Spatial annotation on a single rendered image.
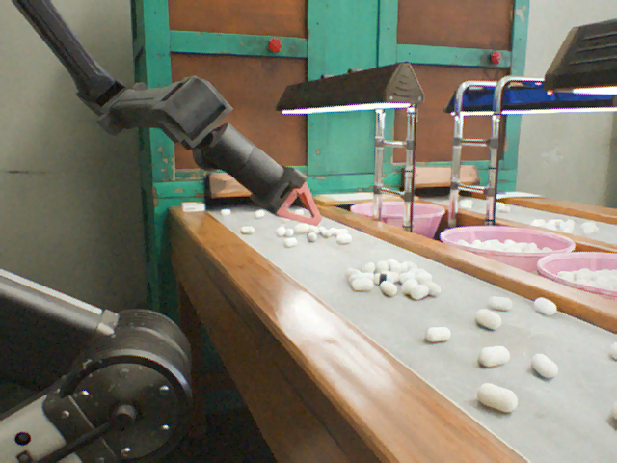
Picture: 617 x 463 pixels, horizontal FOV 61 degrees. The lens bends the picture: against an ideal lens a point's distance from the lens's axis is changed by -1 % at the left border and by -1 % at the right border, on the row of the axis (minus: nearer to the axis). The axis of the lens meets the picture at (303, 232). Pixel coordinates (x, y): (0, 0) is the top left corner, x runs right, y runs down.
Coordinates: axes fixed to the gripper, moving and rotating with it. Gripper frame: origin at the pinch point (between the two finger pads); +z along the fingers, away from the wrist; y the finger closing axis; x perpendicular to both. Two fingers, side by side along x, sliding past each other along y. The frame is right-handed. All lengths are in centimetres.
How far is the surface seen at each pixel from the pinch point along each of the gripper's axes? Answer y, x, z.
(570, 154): 177, -155, 188
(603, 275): -8, -24, 49
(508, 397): -39.0, 6.5, 9.6
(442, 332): -22.9, 3.7, 12.9
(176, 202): 87, 11, -3
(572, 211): 40, -55, 81
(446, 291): -5.9, -3.7, 23.6
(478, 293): -8.5, -6.3, 26.8
